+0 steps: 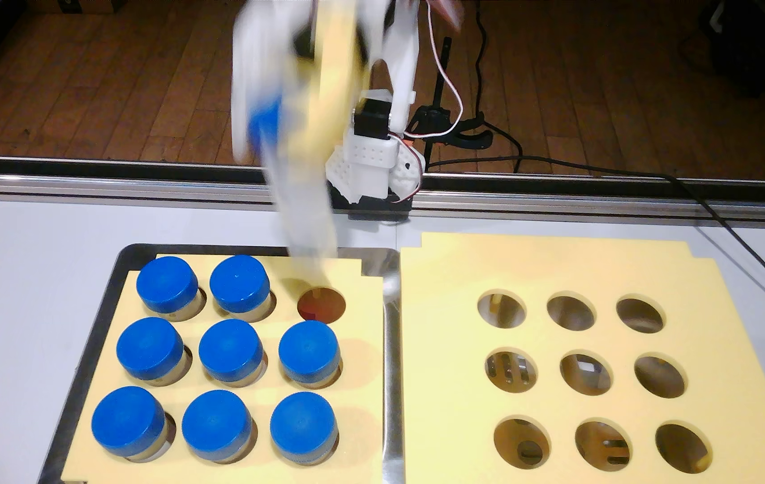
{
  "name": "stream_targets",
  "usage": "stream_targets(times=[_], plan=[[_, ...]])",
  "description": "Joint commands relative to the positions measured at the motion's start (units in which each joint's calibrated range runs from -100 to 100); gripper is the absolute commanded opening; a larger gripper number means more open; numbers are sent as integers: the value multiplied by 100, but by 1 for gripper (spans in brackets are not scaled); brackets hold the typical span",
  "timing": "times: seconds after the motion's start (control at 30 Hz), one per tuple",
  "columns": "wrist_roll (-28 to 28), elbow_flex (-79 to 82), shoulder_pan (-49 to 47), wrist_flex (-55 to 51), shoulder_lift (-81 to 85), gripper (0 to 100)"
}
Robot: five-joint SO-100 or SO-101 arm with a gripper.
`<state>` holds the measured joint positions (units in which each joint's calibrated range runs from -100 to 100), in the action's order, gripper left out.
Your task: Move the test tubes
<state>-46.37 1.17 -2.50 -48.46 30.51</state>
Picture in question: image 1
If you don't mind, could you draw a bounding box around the aluminium table edge rail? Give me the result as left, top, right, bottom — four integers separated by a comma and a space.
0, 155, 765, 224

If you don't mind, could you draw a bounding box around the yellow foam tube rack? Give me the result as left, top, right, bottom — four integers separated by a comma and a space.
60, 254, 387, 484
399, 232, 765, 484

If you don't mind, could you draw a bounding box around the black bag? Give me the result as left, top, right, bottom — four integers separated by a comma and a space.
677, 0, 765, 98

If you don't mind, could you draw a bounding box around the red rack under foam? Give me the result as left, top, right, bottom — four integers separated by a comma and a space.
298, 299, 346, 325

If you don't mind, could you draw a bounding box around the white lattice gripper finger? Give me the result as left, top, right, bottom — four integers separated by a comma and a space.
231, 0, 292, 165

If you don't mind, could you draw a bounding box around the blue-capped test tube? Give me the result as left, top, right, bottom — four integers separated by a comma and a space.
91, 385, 177, 463
209, 254, 276, 322
247, 94, 342, 264
181, 389, 257, 465
270, 391, 340, 467
116, 316, 193, 387
278, 319, 343, 389
136, 255, 207, 321
198, 319, 268, 388

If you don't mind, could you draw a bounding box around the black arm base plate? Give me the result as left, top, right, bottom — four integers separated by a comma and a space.
329, 181, 414, 223

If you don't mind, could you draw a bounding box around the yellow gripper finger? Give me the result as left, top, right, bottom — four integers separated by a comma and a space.
305, 0, 370, 162

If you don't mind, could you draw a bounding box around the black bar clamp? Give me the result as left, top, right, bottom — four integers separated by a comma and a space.
408, 37, 494, 150

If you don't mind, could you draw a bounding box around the steel tray with black rim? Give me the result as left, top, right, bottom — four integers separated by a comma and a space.
36, 243, 405, 484

